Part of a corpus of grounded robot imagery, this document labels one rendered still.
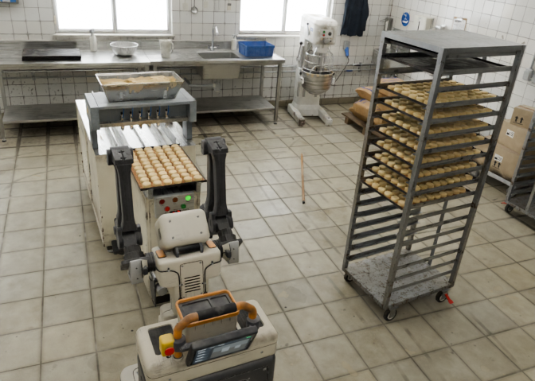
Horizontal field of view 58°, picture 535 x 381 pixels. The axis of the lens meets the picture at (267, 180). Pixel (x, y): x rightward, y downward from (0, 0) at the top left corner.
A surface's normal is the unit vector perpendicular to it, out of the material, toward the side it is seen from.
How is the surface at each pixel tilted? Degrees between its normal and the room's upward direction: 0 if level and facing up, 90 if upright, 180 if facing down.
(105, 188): 90
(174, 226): 48
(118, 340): 0
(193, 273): 82
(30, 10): 90
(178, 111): 90
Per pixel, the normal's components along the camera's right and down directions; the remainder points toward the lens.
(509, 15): -0.93, 0.10
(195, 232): 0.36, -0.29
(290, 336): 0.07, -0.89
